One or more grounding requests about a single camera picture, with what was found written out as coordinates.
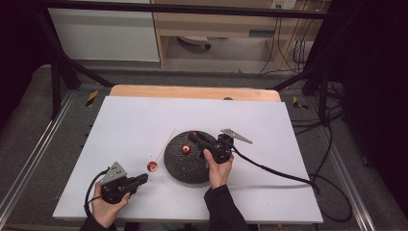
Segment black speckled round plate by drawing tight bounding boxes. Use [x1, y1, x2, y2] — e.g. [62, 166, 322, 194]
[163, 130, 225, 185]

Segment white wall outlet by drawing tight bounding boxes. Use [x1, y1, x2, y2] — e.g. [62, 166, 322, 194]
[270, 0, 297, 10]

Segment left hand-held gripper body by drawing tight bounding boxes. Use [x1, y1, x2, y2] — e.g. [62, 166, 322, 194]
[100, 161, 133, 205]

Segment hanging black cables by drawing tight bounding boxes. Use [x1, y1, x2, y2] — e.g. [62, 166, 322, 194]
[258, 15, 311, 76]

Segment thin wooden skewer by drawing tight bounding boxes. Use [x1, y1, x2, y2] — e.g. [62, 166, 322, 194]
[153, 128, 177, 164]

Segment white board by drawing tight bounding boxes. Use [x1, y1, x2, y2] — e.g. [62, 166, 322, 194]
[52, 95, 324, 224]

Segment person's right hand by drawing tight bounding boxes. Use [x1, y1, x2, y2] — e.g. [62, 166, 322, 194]
[203, 148, 235, 191]

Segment person's left hand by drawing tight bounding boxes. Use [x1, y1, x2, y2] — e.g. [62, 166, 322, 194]
[90, 181, 131, 229]

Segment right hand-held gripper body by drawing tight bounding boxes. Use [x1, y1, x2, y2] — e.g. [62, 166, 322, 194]
[198, 128, 253, 165]

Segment black metal frame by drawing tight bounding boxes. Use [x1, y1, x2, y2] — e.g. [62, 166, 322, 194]
[33, 0, 336, 121]

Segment wooden table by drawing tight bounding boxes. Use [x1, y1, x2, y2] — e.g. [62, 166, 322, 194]
[109, 84, 282, 103]

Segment aluminium floor rail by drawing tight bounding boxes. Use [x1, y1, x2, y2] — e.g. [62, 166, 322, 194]
[0, 90, 76, 219]
[307, 95, 376, 231]

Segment black floor cables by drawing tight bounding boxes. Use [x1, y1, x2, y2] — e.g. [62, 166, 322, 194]
[290, 81, 345, 136]

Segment white cabinet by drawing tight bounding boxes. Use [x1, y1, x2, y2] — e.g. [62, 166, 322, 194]
[47, 0, 161, 63]

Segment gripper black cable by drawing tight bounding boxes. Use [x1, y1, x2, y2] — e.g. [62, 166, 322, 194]
[84, 167, 111, 217]
[230, 145, 353, 223]

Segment yellow black tape mark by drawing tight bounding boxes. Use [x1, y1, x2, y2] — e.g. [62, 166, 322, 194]
[85, 90, 99, 108]

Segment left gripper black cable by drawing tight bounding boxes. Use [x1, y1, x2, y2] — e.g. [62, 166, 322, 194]
[84, 167, 111, 217]

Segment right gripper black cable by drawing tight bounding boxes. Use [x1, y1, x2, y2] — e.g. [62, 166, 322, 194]
[230, 145, 353, 223]

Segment dark curtain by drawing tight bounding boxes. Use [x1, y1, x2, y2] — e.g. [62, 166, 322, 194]
[0, 0, 49, 129]
[326, 0, 408, 210]

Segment white power strip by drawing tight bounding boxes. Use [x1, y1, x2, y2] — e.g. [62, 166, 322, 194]
[177, 36, 212, 50]

